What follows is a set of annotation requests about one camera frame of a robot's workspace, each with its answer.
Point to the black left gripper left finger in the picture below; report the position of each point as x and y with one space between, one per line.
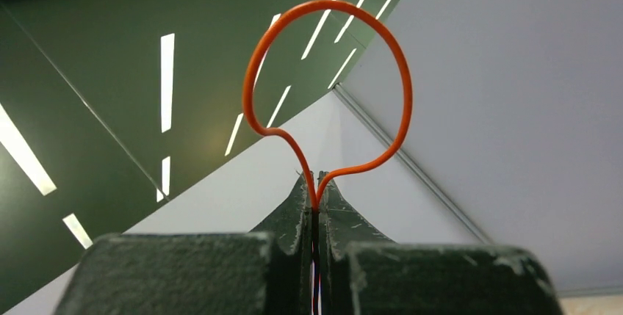
264 271

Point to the orange cable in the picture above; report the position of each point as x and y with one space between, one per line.
316 192

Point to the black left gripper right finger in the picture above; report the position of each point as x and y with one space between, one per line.
362 271

